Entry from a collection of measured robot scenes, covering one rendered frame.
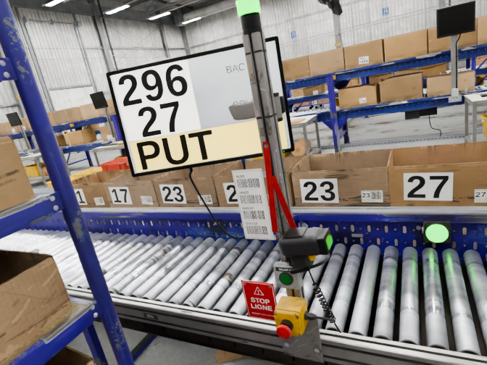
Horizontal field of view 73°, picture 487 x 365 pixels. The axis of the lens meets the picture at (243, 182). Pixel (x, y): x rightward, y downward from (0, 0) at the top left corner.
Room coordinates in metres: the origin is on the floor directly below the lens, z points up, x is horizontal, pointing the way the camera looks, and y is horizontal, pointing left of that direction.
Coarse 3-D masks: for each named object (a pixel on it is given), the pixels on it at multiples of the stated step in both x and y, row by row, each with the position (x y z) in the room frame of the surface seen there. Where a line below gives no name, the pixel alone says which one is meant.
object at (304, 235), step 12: (300, 228) 0.74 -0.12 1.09; (312, 228) 0.73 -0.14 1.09; (324, 228) 0.72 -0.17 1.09; (288, 240) 0.71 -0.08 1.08; (300, 240) 0.70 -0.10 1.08; (312, 240) 0.68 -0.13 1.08; (324, 240) 0.67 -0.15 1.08; (288, 252) 0.71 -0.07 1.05; (300, 252) 0.70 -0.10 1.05; (312, 252) 0.68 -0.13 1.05; (324, 252) 0.67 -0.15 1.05; (300, 264) 0.71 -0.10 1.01; (312, 264) 0.72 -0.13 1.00
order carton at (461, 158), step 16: (448, 144) 1.35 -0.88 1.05; (464, 144) 1.32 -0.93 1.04; (480, 144) 1.29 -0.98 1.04; (400, 160) 1.44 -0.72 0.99; (416, 160) 1.41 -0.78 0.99; (432, 160) 1.38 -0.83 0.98; (448, 160) 1.35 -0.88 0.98; (464, 160) 1.32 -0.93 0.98; (480, 160) 1.29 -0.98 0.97; (400, 176) 1.18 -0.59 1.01; (464, 176) 1.08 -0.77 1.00; (480, 176) 1.06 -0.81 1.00; (400, 192) 1.18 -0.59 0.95; (464, 192) 1.09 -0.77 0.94
